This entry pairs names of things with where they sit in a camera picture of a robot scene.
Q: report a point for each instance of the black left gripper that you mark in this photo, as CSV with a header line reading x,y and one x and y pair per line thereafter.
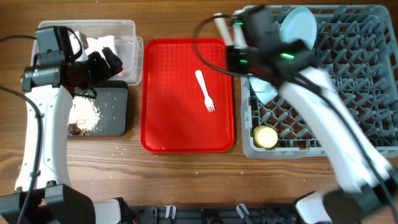
x,y
114,62

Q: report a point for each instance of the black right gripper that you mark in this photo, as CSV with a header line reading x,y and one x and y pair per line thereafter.
x,y
234,55

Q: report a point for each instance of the light blue bowl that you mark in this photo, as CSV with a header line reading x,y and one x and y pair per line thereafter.
x,y
264,91

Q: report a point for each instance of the pink plastic fork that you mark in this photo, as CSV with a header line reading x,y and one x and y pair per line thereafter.
x,y
207,99

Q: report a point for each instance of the light blue plate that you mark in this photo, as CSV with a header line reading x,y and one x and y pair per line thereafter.
x,y
300,24

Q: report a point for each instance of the yellow plastic cup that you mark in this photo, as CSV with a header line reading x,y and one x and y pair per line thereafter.
x,y
265,137

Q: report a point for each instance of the cream plastic spoon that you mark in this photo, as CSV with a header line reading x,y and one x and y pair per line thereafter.
x,y
223,29

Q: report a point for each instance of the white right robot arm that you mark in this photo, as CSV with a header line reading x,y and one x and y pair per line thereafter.
x,y
366,180

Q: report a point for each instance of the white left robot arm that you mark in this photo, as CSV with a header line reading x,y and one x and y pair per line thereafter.
x,y
43,192

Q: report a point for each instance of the black food waste tray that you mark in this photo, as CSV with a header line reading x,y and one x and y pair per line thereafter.
x,y
112,99

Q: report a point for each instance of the grey dishwasher rack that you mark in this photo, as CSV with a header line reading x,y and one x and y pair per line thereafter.
x,y
357,45

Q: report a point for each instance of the clear plastic bin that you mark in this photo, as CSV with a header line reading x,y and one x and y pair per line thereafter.
x,y
129,46

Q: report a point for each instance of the crumpled white tissue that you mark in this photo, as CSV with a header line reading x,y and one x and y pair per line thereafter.
x,y
96,45

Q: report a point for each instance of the rice and food scraps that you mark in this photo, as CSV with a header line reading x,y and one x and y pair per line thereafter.
x,y
84,116

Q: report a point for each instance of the red serving tray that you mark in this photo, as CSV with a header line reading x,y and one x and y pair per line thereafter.
x,y
174,118

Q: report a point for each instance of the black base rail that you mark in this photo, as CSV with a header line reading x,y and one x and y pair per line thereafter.
x,y
266,214

